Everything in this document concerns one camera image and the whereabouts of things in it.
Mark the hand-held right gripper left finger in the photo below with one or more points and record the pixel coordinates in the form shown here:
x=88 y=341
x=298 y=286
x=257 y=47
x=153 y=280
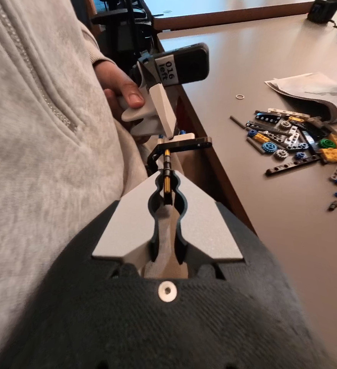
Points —
x=122 y=227

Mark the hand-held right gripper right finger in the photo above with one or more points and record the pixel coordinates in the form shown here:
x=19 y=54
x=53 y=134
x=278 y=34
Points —
x=208 y=230

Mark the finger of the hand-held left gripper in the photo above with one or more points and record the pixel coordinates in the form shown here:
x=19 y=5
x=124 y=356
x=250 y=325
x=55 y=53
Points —
x=162 y=106

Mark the black lego beam assembly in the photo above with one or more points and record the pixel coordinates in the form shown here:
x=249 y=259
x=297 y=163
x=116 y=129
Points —
x=185 y=143

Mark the person's left forearm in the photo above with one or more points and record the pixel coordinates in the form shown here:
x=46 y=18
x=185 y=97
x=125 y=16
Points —
x=90 y=43

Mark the lego instruction booklet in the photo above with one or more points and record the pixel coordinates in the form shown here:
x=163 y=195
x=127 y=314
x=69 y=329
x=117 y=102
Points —
x=309 y=89

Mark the pile of lego beams and gears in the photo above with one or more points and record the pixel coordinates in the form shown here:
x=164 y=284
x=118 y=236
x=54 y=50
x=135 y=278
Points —
x=298 y=138

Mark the person's left hand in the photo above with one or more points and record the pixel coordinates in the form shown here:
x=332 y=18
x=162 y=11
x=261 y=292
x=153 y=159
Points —
x=113 y=77

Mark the wooden edged desk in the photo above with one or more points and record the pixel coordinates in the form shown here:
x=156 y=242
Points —
x=214 y=14

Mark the black metal stand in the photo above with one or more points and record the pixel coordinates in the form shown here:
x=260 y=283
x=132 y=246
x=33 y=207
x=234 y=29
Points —
x=119 y=31

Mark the grey hoodie person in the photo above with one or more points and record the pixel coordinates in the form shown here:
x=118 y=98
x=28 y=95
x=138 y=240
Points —
x=41 y=173

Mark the black battery charger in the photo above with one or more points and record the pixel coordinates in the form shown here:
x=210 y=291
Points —
x=322 y=11

